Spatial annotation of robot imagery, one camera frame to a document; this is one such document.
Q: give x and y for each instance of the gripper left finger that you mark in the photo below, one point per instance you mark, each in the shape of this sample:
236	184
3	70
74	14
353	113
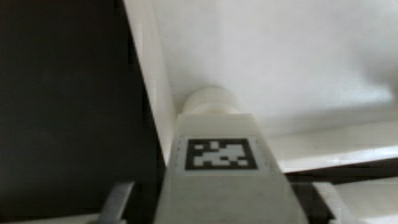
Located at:
114	207

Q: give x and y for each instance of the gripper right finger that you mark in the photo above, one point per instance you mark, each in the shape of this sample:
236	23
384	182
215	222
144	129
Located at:
343	217

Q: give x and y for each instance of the white table leg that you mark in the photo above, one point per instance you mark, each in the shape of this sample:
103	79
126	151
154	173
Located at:
224	184

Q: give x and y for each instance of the white square table top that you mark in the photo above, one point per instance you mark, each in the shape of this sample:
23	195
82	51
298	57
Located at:
300	54

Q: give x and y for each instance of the white U-shaped fence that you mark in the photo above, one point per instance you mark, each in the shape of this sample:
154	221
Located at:
369	197

